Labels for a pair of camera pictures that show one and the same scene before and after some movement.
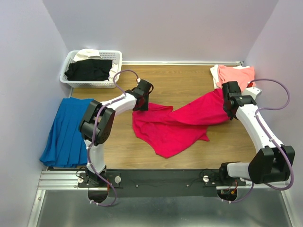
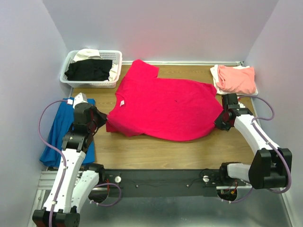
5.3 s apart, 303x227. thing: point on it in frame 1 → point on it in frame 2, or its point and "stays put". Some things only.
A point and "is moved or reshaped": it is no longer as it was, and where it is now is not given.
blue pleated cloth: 66,146 stays put
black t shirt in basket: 93,69 stays put
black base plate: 160,183 stays put
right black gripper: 234,116 → 218,123
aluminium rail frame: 60,203 stays put
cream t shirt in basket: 87,54 stays put
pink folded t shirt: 243,76 stays put
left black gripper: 145,107 → 102,117
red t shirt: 169,132 is moved or reshaped
